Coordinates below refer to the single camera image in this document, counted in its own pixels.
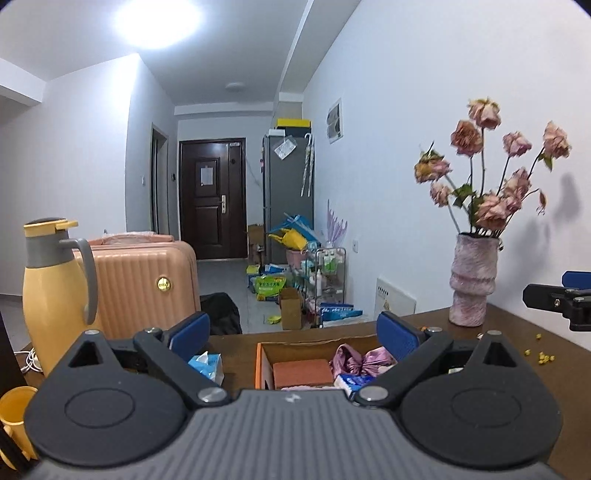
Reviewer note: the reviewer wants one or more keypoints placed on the small ceiling lamp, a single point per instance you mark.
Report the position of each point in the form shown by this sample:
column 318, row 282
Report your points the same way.
column 235, row 86

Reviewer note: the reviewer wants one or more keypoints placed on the orange cardboard box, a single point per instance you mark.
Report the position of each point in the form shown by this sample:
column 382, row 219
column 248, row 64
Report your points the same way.
column 264, row 369

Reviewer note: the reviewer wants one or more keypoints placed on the black floor bag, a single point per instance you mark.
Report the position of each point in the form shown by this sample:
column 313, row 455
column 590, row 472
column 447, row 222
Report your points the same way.
column 221, row 314

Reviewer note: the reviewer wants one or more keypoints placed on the blue flat box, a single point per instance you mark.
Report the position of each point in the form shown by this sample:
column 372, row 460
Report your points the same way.
column 341, row 313

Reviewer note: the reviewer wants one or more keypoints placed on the large blue tissue pack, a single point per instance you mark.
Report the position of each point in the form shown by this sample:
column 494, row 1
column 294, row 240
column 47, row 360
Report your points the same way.
column 207, row 367

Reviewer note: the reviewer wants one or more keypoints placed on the pink textured vase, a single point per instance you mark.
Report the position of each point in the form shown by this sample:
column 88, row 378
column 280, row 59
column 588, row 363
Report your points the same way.
column 473, row 286

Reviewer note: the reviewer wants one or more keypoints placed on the white folded umbrella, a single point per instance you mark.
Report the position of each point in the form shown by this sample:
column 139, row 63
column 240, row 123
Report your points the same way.
column 307, row 166

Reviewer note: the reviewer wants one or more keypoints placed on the dark brown door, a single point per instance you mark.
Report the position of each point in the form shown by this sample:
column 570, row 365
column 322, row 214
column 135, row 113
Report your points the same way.
column 212, row 221

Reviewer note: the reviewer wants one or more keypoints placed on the lilac feather decoration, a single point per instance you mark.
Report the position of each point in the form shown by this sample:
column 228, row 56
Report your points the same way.
column 336, row 226

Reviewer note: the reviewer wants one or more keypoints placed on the blue and yellow bags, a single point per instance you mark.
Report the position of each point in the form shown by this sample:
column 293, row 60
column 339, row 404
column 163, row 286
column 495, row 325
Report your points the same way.
column 293, row 233

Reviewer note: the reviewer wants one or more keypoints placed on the yellow mug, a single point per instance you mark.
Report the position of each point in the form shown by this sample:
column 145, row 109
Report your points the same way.
column 14, row 415

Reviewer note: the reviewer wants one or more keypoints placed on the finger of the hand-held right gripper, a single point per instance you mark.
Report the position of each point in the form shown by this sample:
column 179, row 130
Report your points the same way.
column 542, row 295
column 577, row 279

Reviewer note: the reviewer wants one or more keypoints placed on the brown cardboard box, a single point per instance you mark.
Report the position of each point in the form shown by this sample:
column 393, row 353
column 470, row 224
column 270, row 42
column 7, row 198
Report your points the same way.
column 256, row 244

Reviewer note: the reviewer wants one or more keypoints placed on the purple satin bow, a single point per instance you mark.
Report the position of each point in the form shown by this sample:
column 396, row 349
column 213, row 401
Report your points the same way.
column 351, row 362

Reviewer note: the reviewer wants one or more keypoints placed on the brick red soft block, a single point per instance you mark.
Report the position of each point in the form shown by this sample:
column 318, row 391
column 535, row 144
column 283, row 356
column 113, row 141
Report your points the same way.
column 300, row 371

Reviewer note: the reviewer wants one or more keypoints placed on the pink basin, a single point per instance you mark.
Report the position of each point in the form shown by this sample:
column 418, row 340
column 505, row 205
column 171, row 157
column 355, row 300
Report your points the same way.
column 295, row 257

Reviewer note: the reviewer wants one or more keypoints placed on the small blue tissue pack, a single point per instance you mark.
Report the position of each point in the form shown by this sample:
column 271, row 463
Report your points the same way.
column 353, row 382

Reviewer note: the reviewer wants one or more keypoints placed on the side doorway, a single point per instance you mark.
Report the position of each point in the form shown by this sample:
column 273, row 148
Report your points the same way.
column 159, row 184

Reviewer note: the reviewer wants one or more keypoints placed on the small open cardboard box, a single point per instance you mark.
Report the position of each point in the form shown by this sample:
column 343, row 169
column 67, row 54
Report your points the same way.
column 291, row 311

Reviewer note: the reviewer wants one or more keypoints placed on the white paper sheet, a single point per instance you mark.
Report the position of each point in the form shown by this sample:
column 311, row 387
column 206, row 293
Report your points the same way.
column 207, row 176

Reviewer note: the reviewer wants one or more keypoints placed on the clear plastic sleeve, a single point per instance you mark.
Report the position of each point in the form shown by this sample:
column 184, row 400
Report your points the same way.
column 285, row 148

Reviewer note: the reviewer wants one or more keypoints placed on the bright round ceiling lamp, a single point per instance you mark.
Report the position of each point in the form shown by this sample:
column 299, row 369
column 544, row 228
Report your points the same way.
column 159, row 23

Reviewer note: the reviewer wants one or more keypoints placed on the green and yellow bag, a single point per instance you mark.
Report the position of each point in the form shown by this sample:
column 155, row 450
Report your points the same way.
column 268, row 288

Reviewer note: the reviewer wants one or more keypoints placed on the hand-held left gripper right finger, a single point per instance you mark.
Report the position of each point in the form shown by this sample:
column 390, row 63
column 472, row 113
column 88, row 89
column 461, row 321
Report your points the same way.
column 399, row 334

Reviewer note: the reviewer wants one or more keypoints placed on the scattered yellow flower buds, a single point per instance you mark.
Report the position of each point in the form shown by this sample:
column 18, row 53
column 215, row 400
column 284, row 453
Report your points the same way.
column 544, row 357

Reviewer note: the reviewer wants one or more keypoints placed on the bunch of dried pink roses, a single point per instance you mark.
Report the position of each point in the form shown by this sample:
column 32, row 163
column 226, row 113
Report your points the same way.
column 491, row 207

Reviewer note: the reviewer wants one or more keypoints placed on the yellow thermos jug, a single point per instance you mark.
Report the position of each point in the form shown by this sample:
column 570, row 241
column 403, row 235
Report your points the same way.
column 51, row 300

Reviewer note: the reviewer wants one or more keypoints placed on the peach hard suitcase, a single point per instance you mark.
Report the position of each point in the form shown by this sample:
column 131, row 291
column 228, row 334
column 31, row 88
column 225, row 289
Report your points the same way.
column 138, row 286

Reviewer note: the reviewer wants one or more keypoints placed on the grey refrigerator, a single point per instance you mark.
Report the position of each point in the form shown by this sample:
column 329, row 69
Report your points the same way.
column 286, row 194

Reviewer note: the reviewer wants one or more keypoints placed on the white wall picture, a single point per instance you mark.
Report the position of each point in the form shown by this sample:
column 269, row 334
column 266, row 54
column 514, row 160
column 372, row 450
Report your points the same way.
column 335, row 121

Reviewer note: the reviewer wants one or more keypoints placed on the yellow and black box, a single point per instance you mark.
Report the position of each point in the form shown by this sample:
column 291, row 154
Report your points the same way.
column 294, row 125

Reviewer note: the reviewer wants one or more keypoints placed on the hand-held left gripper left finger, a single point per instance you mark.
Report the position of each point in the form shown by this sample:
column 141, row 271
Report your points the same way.
column 189, row 332

